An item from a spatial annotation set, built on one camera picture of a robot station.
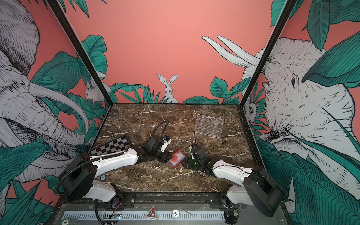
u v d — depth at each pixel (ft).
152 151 2.19
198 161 2.17
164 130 3.53
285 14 2.35
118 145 3.02
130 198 2.45
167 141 2.57
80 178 1.39
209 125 3.33
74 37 2.63
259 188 1.40
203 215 2.56
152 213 2.29
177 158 2.93
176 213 2.30
